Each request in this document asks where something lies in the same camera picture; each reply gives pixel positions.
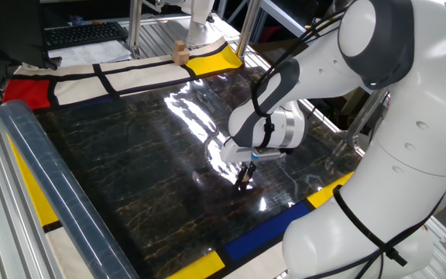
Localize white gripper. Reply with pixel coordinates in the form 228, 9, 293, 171
219, 143, 258, 191

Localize colour block patterned cloth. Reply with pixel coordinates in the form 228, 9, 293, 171
2, 36, 355, 279

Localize black marble vinyl sheet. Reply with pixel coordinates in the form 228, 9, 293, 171
0, 65, 363, 279

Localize stacked wooden blocks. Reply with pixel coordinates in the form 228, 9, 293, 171
171, 40, 190, 66

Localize white paper sheets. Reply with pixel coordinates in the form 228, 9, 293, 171
48, 40, 133, 67

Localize black keyboard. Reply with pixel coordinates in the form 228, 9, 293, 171
43, 21, 129, 51

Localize grey camera with blue cap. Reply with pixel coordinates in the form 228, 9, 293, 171
250, 149, 286, 162

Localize aluminium frame brace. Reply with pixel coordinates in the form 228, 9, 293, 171
337, 87, 389, 150

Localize aluminium frame post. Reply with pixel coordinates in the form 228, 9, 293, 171
235, 0, 262, 59
128, 0, 143, 60

